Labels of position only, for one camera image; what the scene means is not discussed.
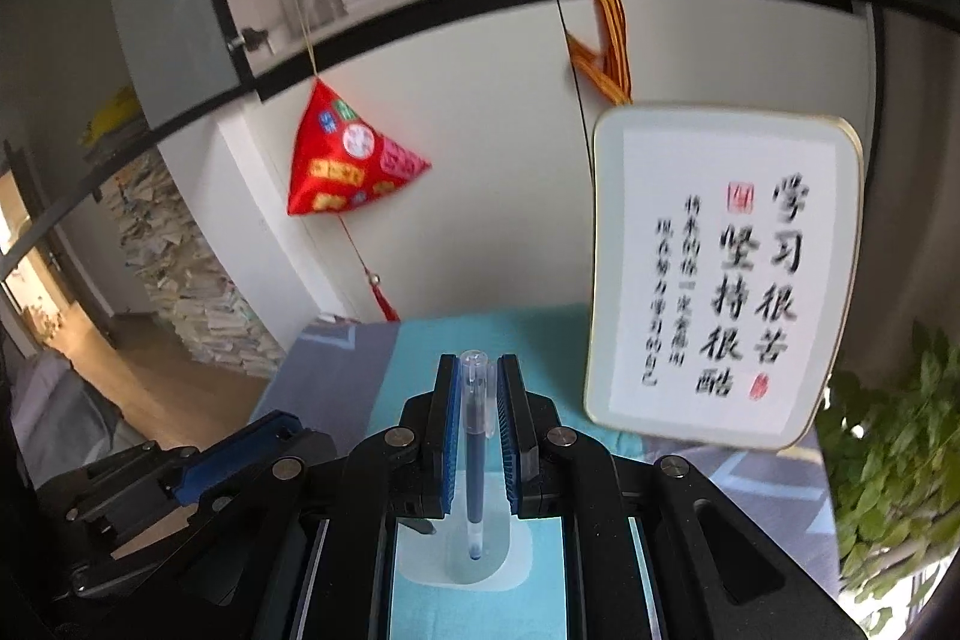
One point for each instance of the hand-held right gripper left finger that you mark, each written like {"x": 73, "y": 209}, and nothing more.
{"x": 448, "y": 437}

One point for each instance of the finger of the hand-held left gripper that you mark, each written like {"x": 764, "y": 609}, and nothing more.
{"x": 232, "y": 456}
{"x": 157, "y": 539}

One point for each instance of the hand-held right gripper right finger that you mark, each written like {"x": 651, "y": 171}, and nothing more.
{"x": 512, "y": 437}

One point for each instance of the clear-capped blue gel pen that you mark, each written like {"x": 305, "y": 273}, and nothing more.
{"x": 475, "y": 460}

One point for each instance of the translucent white pen holder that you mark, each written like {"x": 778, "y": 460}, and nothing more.
{"x": 420, "y": 557}

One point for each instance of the blue patterned tablecloth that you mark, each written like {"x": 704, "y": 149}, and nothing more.
{"x": 420, "y": 340}

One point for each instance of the large pile of papers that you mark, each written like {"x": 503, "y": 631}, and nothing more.
{"x": 195, "y": 295}

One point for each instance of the framed calligraphy sign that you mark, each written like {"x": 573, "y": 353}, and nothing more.
{"x": 660, "y": 280}

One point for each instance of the red pyramid sachet with tassel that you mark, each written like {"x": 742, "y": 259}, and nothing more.
{"x": 337, "y": 160}

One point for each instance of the white shelf cabinet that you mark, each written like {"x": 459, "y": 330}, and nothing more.
{"x": 495, "y": 85}

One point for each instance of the green leafy plant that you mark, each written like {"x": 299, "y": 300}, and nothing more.
{"x": 892, "y": 460}

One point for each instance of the medal with striped ribbon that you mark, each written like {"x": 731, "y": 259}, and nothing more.
{"x": 604, "y": 55}

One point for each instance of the black door latch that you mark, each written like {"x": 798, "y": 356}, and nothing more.
{"x": 251, "y": 40}

